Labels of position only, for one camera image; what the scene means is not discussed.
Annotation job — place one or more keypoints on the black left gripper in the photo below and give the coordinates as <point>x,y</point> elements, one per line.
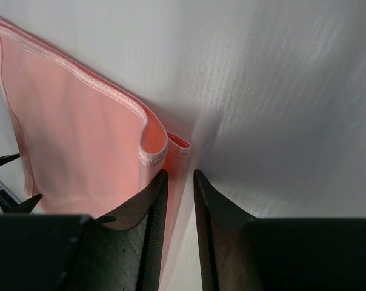
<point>9,203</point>

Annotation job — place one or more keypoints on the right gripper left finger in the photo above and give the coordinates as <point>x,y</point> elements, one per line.
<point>122,250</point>

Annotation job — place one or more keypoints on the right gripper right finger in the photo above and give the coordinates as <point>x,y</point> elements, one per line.
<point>226,257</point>

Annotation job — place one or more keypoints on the pink satin napkin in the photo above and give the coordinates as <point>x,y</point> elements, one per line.
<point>85,144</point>

